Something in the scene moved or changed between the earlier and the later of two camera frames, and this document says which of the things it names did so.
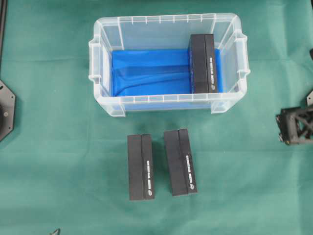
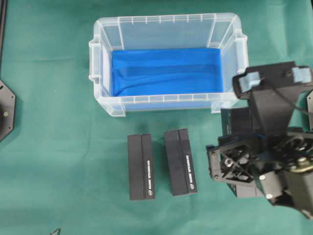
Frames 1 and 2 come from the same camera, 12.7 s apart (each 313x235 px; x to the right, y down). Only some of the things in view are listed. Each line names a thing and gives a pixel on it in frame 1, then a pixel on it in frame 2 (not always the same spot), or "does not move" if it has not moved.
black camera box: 140,167 does not move
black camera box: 182,174 does not move
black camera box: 205,80 → 236,122
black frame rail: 3,19 does not move
